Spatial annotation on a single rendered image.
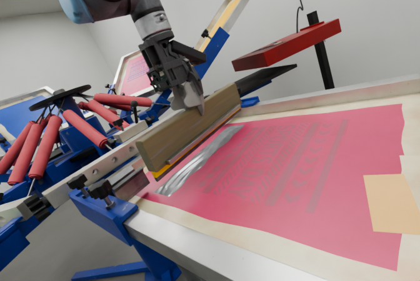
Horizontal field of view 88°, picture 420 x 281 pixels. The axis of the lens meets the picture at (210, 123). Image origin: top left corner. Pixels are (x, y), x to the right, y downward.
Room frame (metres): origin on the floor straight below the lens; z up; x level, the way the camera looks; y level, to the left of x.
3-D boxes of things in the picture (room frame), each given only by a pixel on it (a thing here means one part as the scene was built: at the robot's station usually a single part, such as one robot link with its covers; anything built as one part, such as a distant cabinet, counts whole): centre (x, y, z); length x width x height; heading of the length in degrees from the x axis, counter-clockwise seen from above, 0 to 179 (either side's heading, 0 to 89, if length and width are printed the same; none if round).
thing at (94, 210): (0.48, 0.32, 0.98); 0.30 x 0.05 x 0.07; 44
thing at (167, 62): (0.55, 0.04, 1.23); 0.09 x 0.08 x 0.12; 134
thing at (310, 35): (1.60, -0.70, 1.06); 0.61 x 0.46 x 0.12; 104
